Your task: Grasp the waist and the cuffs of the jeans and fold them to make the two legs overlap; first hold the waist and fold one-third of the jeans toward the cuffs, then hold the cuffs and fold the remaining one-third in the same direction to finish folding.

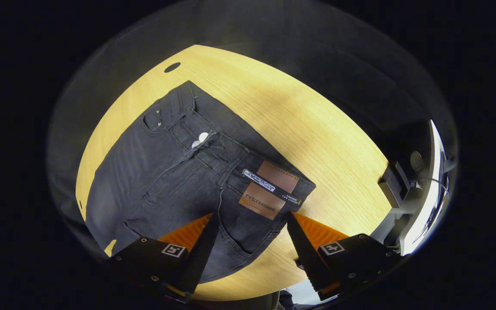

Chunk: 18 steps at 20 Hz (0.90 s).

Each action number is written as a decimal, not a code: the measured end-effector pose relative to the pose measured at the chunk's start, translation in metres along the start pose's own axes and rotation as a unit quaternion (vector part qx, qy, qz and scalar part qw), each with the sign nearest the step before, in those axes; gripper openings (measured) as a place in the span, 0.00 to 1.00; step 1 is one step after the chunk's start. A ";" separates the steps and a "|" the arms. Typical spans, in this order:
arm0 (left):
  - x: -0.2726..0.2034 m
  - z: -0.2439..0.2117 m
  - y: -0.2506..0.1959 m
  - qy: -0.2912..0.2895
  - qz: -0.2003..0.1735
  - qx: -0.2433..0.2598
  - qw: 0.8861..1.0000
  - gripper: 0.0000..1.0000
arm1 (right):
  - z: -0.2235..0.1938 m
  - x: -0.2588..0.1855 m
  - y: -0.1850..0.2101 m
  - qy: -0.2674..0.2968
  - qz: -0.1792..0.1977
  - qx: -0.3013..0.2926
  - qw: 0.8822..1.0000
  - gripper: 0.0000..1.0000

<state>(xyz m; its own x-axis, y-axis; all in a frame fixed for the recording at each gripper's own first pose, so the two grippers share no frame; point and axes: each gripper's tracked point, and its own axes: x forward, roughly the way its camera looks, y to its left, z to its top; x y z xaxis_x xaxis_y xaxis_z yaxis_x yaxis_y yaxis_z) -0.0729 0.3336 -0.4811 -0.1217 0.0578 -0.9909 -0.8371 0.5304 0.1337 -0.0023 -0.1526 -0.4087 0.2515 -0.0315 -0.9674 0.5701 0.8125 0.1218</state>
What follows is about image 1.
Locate dark grey jeans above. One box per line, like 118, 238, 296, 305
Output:
85, 81, 316, 283

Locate black metal stand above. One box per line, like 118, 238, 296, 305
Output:
378, 161, 419, 242

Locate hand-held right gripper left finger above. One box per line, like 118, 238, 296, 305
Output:
104, 212, 220, 301

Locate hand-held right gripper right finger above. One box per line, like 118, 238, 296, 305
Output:
287, 211, 403, 301

